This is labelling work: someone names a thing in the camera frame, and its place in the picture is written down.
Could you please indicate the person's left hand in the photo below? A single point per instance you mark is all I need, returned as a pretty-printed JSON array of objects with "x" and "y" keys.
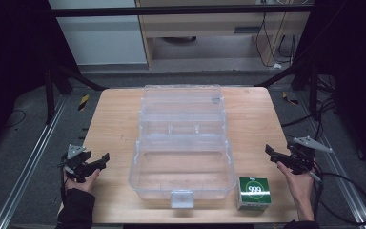
[{"x": 82, "y": 183}]

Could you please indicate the black metal stand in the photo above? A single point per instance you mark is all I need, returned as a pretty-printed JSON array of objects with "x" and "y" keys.
[
  {"x": 57, "y": 86},
  {"x": 301, "y": 79}
]

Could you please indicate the green medicine box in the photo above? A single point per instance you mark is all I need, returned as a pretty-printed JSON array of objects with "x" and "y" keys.
[{"x": 254, "y": 192}]

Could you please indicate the wooden desk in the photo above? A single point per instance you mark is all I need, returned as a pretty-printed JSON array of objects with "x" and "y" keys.
[{"x": 209, "y": 31}]

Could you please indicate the white cabinet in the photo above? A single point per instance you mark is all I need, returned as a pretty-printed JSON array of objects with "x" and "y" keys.
[{"x": 100, "y": 35}]

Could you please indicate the yellow black tape strip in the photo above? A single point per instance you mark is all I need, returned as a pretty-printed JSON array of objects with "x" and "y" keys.
[
  {"x": 83, "y": 101},
  {"x": 289, "y": 99}
]

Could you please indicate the clear plastic storage box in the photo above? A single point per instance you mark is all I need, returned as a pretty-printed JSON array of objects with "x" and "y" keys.
[{"x": 182, "y": 143}]

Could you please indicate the person's right hand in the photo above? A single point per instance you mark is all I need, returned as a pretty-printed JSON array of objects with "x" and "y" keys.
[{"x": 294, "y": 183}]

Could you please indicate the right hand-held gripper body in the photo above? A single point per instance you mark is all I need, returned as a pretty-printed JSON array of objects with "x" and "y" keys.
[{"x": 303, "y": 154}]

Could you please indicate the black metal crossbar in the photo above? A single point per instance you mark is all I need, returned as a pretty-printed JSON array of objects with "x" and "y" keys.
[{"x": 178, "y": 11}]

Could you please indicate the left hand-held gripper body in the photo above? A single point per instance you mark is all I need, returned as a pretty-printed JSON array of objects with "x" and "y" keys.
[{"x": 76, "y": 159}]

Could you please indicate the aluminium floor rail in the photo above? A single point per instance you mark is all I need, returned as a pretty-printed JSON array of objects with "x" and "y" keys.
[
  {"x": 28, "y": 165},
  {"x": 336, "y": 165}
]

